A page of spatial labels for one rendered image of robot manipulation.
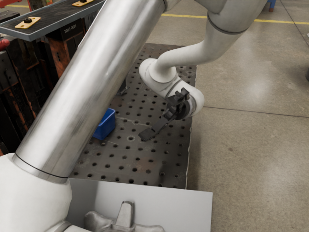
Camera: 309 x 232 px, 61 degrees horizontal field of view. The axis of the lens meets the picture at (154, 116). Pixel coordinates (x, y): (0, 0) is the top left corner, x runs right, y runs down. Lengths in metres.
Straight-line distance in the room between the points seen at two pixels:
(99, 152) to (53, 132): 0.59
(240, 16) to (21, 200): 0.50
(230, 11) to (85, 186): 0.48
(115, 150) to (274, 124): 1.62
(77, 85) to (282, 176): 1.72
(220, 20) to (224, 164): 1.46
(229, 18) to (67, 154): 0.40
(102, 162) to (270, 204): 1.17
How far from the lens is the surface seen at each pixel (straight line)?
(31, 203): 0.45
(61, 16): 0.91
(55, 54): 0.99
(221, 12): 0.57
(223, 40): 0.64
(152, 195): 0.61
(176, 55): 0.83
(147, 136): 0.77
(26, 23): 0.89
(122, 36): 0.47
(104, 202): 0.63
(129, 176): 0.94
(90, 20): 1.35
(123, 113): 1.18
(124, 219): 0.60
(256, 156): 2.06
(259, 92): 2.71
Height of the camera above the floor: 1.45
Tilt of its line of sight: 40 degrees down
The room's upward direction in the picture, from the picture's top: straight up
